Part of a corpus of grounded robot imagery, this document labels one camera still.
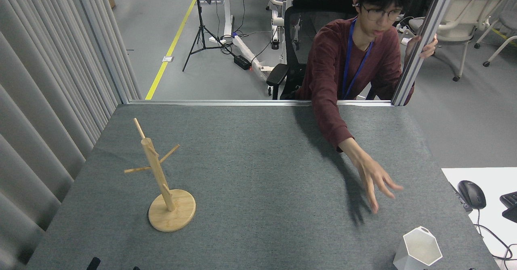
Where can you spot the metal floor plate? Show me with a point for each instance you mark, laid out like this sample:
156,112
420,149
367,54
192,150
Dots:
168,59

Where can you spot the black computer mouse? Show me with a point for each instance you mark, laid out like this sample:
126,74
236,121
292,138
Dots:
471,194

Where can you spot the seated person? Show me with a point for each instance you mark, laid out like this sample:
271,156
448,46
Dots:
331,60

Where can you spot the white desk frame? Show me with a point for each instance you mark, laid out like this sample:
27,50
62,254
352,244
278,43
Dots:
228,15

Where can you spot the white office chair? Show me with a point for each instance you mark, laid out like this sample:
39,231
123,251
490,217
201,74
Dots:
464,15

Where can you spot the black keyboard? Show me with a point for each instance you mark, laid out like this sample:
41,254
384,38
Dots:
509,207

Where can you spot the pale office chair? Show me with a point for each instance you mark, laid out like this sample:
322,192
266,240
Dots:
509,19

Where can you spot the black flat device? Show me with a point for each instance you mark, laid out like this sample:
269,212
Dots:
464,204

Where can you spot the silver table rail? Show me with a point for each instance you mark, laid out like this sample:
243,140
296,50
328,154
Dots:
202,102

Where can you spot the yellow floor tape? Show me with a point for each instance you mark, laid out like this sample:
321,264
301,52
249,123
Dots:
174,43

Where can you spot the white power strip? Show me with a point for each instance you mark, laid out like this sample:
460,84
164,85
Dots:
217,40

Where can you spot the white hexagonal cup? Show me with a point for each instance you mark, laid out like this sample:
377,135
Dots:
418,247

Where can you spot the person's right forearm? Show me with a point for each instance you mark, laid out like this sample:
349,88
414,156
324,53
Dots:
335,132

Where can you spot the white floor socket strip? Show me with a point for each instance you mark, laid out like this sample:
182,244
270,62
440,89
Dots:
404,28

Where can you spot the white side table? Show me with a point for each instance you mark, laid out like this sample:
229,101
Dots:
497,181

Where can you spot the white wheeled stand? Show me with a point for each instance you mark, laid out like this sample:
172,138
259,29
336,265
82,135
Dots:
278,19

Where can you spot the person's left hand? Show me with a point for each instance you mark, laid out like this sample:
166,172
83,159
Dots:
429,49

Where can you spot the grey curtain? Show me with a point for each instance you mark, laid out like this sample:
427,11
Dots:
40,100

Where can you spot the person's right hand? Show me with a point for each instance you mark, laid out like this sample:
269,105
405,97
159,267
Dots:
373,177

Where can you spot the silver aluminium post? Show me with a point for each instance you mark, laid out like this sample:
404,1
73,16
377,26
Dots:
412,80

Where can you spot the black tripod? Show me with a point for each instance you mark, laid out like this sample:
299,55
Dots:
200,19

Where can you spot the dark grey felt mat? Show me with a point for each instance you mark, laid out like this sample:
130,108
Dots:
262,161

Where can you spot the black-rimmed glasses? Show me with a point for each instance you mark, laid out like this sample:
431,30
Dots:
381,13

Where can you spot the wooden cup rack stand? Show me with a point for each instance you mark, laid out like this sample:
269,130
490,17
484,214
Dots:
155,165

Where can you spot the black office chair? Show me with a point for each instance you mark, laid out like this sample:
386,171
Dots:
295,31

